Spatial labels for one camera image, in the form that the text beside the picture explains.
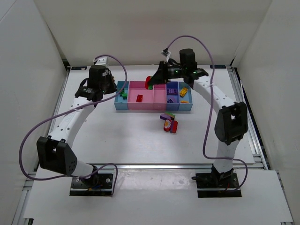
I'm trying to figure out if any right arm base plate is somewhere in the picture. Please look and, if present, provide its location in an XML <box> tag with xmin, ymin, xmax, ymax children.
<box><xmin>191</xmin><ymin>172</ymin><xmax>242</xmax><ymax>198</ymax></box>

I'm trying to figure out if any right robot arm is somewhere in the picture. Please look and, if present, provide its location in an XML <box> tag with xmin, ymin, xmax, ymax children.
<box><xmin>146</xmin><ymin>48</ymin><xmax>248</xmax><ymax>179</ymax></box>

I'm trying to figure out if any red flower lego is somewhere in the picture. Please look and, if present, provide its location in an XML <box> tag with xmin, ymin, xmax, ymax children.
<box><xmin>163</xmin><ymin>120</ymin><xmax>172</xmax><ymax>132</ymax></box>

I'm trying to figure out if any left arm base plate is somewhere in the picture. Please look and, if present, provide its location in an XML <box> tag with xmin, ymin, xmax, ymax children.
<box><xmin>69</xmin><ymin>171</ymin><xmax>115</xmax><ymax>197</ymax></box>

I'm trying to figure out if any green brown flat lego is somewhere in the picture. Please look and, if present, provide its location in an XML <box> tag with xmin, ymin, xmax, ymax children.
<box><xmin>164</xmin><ymin>112</ymin><xmax>175</xmax><ymax>120</ymax></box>

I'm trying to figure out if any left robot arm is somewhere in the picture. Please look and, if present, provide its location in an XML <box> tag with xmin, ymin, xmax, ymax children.
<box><xmin>37</xmin><ymin>65</ymin><xmax>117</xmax><ymax>180</ymax></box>

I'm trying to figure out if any small green lego brick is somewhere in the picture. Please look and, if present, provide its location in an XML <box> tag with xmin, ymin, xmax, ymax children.
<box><xmin>120</xmin><ymin>93</ymin><xmax>128</xmax><ymax>99</ymax></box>

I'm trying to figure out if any yellow lego brick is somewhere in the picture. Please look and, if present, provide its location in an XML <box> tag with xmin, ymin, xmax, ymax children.
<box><xmin>180</xmin><ymin>87</ymin><xmax>188</xmax><ymax>98</ymax></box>

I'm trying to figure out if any red purple lego block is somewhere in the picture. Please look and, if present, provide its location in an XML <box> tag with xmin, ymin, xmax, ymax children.
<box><xmin>170</xmin><ymin>120</ymin><xmax>178</xmax><ymax>134</ymax></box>

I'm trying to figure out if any small pink bin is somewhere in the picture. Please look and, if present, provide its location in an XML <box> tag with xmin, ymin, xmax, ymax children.
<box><xmin>153</xmin><ymin>84</ymin><xmax>166</xmax><ymax>111</ymax></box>

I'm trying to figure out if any light blue bin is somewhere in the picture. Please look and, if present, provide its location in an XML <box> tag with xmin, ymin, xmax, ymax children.
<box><xmin>179</xmin><ymin>82</ymin><xmax>193</xmax><ymax>111</ymax></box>
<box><xmin>114</xmin><ymin>81</ymin><xmax>129</xmax><ymax>110</ymax></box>

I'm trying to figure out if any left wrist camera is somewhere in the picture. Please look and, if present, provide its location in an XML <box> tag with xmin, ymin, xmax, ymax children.
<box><xmin>93</xmin><ymin>57</ymin><xmax>109</xmax><ymax>68</ymax></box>

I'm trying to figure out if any light blue right bin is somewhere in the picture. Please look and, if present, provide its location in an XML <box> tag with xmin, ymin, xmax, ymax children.
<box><xmin>179</xmin><ymin>82</ymin><xmax>193</xmax><ymax>111</ymax></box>

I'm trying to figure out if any red semicircle lego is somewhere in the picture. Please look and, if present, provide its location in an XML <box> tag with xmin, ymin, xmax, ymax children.
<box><xmin>145</xmin><ymin>76</ymin><xmax>153</xmax><ymax>90</ymax></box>

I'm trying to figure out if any light blue left bin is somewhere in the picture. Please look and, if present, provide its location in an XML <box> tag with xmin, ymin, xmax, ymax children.
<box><xmin>114</xmin><ymin>81</ymin><xmax>129</xmax><ymax>110</ymax></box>

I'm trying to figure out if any lavender lego piece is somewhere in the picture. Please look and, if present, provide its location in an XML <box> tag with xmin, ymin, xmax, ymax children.
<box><xmin>167</xmin><ymin>88</ymin><xmax>178</xmax><ymax>95</ymax></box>

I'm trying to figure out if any aluminium front rail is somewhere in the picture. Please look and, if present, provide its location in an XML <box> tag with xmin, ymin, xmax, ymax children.
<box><xmin>38</xmin><ymin>163</ymin><xmax>269</xmax><ymax>170</ymax></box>

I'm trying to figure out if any red curved lego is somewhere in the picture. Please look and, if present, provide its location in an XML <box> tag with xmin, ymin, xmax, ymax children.
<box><xmin>136</xmin><ymin>94</ymin><xmax>143</xmax><ymax>103</ymax></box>

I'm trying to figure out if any large pink bin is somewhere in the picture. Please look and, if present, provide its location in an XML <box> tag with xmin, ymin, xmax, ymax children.
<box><xmin>127</xmin><ymin>81</ymin><xmax>154</xmax><ymax>110</ymax></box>

